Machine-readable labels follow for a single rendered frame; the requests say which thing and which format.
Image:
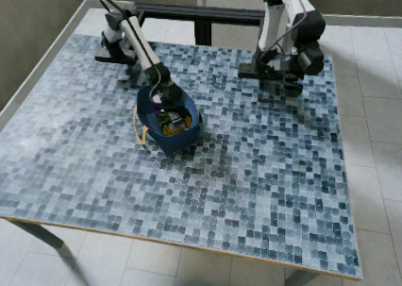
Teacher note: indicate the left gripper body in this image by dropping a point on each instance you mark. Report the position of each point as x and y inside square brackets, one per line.
[291, 79]

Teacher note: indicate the yellow striped drink can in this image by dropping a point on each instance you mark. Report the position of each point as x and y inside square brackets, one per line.
[175, 129]

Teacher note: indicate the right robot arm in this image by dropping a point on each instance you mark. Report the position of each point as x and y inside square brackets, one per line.
[167, 89]

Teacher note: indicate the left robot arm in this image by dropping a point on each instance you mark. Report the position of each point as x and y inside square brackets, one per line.
[305, 38]

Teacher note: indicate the green drink can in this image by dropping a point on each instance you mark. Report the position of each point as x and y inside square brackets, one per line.
[167, 120]

